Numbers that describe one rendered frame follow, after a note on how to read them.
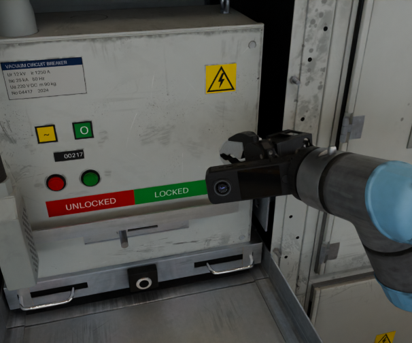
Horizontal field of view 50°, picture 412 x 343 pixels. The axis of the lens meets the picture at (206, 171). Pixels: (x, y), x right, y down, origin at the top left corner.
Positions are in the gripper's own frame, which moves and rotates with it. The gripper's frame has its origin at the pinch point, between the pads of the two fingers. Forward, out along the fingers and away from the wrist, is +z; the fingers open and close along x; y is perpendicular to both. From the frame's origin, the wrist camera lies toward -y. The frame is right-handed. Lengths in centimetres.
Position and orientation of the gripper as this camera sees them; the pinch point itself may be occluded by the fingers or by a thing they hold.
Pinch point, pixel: (220, 154)
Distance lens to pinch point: 70.7
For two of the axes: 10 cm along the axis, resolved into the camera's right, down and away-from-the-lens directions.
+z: -4.8, -2.0, 8.6
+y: 8.7, -2.6, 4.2
